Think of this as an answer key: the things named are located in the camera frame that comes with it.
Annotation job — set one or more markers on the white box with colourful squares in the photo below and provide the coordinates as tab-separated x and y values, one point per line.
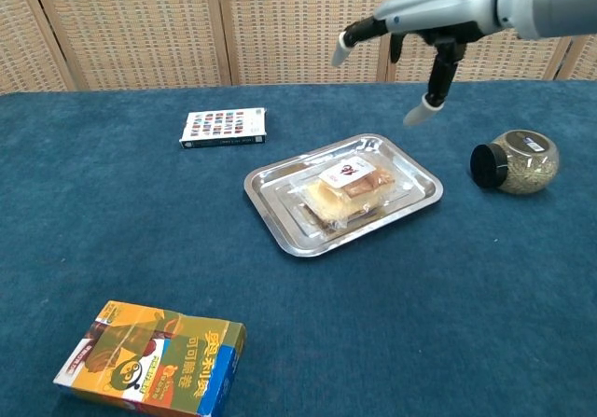
219	125

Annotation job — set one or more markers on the yellow snack box with cartoon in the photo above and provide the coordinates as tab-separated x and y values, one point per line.
154	356

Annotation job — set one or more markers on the blue table cloth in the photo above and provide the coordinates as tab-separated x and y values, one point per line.
140	230

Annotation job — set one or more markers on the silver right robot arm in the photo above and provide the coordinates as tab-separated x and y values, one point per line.
550	2

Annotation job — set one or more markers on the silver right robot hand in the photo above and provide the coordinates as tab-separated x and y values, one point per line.
438	11

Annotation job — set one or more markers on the bread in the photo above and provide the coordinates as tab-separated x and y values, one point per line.
347	188

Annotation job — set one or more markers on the stainless steel rectangular tray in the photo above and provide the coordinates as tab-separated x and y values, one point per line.
280	212

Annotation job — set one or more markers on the round glass jar black lid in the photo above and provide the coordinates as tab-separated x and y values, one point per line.
522	167

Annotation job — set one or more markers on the woven folding screen wooden frame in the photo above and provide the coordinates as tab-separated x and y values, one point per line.
186	25

